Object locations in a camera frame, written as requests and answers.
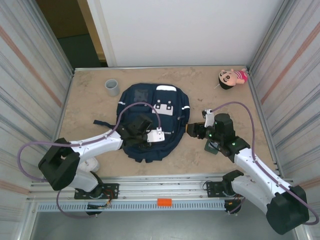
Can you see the white door frame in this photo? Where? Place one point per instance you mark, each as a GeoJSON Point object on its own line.
{"type": "Point", "coordinates": [101, 30]}

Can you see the aluminium frame post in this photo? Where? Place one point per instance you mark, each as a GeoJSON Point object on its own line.
{"type": "Point", "coordinates": [268, 37]}
{"type": "Point", "coordinates": [56, 42]}

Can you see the plush doll with pink shirt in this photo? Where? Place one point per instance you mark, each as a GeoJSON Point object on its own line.
{"type": "Point", "coordinates": [226, 78]}

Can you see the navy blue student backpack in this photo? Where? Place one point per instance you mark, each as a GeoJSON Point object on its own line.
{"type": "Point", "coordinates": [165, 140]}

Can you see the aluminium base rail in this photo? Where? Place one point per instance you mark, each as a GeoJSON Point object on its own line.
{"type": "Point", "coordinates": [162, 186]}

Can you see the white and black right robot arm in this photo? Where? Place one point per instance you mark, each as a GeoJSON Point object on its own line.
{"type": "Point", "coordinates": [260, 172]}

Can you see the grey metal shelf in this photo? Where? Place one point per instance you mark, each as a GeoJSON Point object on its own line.
{"type": "Point", "coordinates": [162, 227]}

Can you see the white round container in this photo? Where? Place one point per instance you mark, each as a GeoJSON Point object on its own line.
{"type": "Point", "coordinates": [93, 165]}

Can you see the orange block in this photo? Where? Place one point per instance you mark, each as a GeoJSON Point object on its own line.
{"type": "Point", "coordinates": [164, 202]}

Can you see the aluminium table edge bar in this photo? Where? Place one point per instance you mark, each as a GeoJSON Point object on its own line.
{"type": "Point", "coordinates": [162, 68]}

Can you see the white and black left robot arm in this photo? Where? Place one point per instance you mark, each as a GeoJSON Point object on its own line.
{"type": "Point", "coordinates": [100, 143]}

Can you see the grey plastic cup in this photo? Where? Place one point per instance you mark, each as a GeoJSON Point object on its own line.
{"type": "Point", "coordinates": [112, 88]}

